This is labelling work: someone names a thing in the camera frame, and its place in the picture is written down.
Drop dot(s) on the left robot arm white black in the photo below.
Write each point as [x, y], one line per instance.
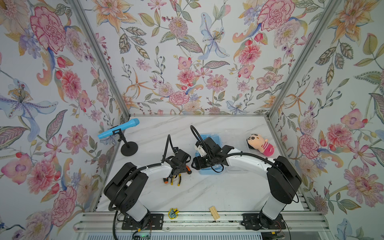
[126, 186]

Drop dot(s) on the blue plastic tool box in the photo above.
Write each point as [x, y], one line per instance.
[221, 140]

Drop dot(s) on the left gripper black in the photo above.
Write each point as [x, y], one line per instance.
[184, 169]

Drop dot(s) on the small wooden block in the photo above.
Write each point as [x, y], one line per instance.
[214, 213]

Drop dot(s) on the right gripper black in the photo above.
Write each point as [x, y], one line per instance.
[199, 164]

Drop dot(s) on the black microphone stand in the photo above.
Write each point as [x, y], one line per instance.
[128, 148]

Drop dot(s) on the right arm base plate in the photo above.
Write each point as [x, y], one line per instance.
[259, 221]

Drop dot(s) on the yellow black pliers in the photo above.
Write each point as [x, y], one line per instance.
[176, 180]

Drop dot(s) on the cartoon boy plush doll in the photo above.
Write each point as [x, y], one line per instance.
[257, 142]

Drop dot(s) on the orange handled screwdriver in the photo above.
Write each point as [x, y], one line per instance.
[188, 170]

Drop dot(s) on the yellow blue sticker badge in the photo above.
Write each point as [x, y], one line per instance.
[173, 213]

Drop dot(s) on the blue toy microphone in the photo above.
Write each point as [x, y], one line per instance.
[130, 124]

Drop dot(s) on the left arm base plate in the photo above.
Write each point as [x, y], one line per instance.
[149, 222]

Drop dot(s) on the aluminium front rail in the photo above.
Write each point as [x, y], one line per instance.
[204, 222]

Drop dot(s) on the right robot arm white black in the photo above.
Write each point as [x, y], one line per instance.
[283, 179]

